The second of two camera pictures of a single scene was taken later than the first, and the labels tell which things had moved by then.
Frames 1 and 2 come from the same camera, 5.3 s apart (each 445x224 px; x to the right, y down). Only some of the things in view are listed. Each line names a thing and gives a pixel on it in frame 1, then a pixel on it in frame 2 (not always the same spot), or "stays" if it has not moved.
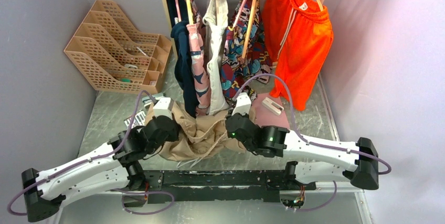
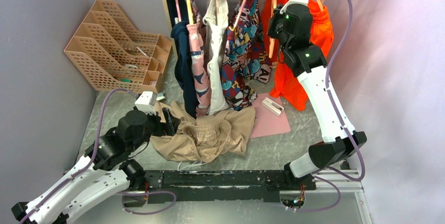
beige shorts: (200, 137) stays
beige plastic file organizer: (110, 56) stays
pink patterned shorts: (199, 61) stays
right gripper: (229, 134) to (278, 13)
